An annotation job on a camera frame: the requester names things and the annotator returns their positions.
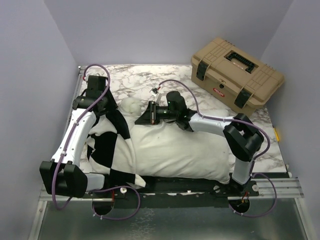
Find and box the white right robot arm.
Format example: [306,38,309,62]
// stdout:
[135,100,265,196]

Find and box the black and white checkered pillowcase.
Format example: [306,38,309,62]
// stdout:
[86,109,147,188]

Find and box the black front mounting rail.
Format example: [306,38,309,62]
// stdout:
[82,174,268,210]

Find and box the white pillow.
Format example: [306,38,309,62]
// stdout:
[119,97,230,184]

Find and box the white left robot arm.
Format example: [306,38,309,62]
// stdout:
[39,91,117,200]

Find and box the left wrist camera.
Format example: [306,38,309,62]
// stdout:
[85,75,109,99]

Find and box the aluminium left side rail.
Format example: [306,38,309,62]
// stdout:
[53,65,87,173]

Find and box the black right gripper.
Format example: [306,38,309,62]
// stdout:
[135,101,178,126]

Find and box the tan plastic toolbox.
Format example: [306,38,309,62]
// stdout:
[191,37,285,117]

